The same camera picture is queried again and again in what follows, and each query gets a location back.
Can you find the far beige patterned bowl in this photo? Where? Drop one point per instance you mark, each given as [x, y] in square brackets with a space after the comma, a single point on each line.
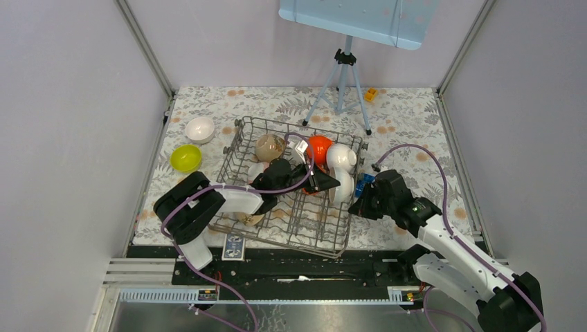
[269, 147]

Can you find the blue toy block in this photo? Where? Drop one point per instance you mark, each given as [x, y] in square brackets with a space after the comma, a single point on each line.
[362, 180]

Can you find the near orange bowl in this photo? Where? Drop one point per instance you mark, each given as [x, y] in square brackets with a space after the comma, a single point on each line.
[310, 190]

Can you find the light blue tripod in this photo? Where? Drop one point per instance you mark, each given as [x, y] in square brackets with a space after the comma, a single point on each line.
[344, 63]

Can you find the beige patterned bowl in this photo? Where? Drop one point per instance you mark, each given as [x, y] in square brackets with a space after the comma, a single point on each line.
[249, 219]
[269, 147]

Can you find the light blue board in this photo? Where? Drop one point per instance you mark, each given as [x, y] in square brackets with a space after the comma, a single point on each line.
[398, 23]

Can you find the orange toy block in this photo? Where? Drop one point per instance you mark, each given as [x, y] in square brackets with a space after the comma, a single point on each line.
[370, 94]

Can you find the far orange bowl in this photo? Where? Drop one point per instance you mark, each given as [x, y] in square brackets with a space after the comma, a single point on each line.
[318, 146]

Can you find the blue playing card box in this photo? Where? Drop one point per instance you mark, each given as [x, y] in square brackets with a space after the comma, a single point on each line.
[233, 248]

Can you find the pink patterned bowl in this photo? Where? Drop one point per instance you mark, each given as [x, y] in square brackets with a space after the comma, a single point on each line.
[255, 170]

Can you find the yellow-green bowl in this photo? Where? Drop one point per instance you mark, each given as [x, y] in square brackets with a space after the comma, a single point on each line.
[186, 158]

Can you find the orange bowl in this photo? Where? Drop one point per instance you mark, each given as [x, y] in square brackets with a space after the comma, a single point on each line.
[318, 146]
[310, 190]

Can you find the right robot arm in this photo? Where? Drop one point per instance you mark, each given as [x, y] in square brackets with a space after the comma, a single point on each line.
[500, 299]

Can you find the near beige patterned bowl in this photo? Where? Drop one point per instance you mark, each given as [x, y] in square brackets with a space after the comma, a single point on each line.
[249, 219]

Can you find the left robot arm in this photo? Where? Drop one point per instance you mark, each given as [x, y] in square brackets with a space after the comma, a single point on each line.
[186, 210]

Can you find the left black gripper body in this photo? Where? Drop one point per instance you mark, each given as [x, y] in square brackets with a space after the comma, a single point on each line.
[295, 176]

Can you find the floral tablecloth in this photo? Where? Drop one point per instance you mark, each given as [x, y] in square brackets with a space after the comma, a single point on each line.
[407, 135]

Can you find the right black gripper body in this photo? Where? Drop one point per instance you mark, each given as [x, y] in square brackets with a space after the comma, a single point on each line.
[372, 205]

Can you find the grey wire dish rack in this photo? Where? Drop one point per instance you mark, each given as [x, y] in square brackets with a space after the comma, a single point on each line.
[307, 223]

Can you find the white ribbed bowl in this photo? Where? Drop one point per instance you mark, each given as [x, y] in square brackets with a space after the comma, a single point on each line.
[343, 192]
[341, 156]

